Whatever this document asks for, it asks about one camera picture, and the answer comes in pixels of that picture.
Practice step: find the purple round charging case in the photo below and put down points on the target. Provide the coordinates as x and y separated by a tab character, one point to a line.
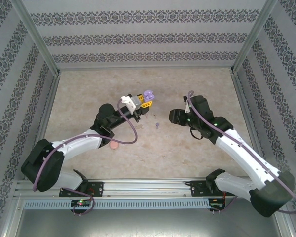
148	95

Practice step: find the pink round charging case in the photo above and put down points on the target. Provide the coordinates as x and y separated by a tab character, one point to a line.
114	146

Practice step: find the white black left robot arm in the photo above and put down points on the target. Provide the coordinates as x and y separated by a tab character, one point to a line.
76	145

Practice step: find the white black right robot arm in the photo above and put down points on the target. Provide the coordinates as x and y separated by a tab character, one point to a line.
241	153

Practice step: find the grey metal shelf panel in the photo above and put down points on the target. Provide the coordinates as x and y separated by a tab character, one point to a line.
148	224

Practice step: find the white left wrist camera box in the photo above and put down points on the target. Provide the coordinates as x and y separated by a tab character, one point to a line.
132	103

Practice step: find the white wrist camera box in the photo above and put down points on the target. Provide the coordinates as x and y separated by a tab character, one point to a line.
132	103
187	108

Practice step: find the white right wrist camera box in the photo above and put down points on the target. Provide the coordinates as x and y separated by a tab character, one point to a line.
187	108

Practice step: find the aluminium side rail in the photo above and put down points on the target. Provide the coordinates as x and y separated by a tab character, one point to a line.
241	98
45	118

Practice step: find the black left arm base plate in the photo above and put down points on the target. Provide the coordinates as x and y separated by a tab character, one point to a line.
97	188

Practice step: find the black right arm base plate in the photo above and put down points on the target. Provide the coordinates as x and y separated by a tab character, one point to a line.
197	188

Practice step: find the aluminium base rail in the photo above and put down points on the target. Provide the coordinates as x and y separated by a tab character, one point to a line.
143	188

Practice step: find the aluminium frame post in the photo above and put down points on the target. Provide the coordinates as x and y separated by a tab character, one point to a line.
34	34
255	34

